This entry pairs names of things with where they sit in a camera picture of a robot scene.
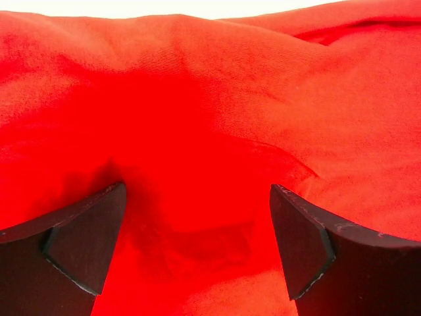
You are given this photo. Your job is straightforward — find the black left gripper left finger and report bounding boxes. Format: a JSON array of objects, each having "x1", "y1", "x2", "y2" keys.
[{"x1": 1, "y1": 183, "x2": 126, "y2": 316}]

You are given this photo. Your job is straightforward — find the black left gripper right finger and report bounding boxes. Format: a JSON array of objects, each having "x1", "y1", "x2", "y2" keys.
[{"x1": 270, "y1": 184, "x2": 420, "y2": 316}]

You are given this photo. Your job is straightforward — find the red t shirt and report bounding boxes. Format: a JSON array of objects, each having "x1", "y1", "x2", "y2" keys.
[{"x1": 1, "y1": 1, "x2": 420, "y2": 315}]

